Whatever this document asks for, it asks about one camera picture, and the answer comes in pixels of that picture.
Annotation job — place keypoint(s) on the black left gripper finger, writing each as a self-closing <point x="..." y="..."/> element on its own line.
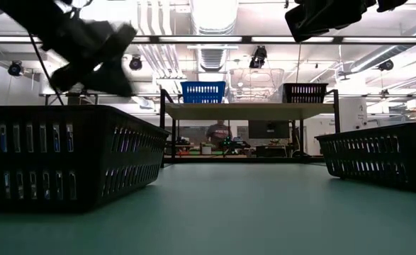
<point x="108" y="78"/>
<point x="67" y="78"/>

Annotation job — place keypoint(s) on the black slotted plastic basket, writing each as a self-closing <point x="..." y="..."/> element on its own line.
<point x="305" y="99"/>
<point x="87" y="117"/>
<point x="370" y="157"/>

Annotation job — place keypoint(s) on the blue slotted plastic basket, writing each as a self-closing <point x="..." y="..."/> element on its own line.
<point x="202" y="97"/>

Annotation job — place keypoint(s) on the clear plastic bin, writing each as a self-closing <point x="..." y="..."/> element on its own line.
<point x="255" y="88"/>

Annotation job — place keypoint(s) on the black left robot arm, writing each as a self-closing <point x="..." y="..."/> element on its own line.
<point x="16" y="10"/>

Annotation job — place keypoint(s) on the white room pillar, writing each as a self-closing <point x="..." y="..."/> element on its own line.
<point x="353" y="117"/>

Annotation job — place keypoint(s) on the person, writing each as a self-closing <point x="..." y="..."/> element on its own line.
<point x="219" y="134"/>

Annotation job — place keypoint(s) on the teal table mat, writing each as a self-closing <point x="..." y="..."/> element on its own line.
<point x="229" y="212"/>

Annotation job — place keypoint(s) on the black background rig frame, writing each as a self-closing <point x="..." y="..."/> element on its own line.
<point x="90" y="95"/>

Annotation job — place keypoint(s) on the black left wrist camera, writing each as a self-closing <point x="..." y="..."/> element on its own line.
<point x="119" y="39"/>

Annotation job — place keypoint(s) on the wooden shelf black metal frame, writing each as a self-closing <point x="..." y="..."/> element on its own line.
<point x="246" y="110"/>

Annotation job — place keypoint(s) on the black wall monitor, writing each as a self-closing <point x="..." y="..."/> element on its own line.
<point x="268" y="129"/>

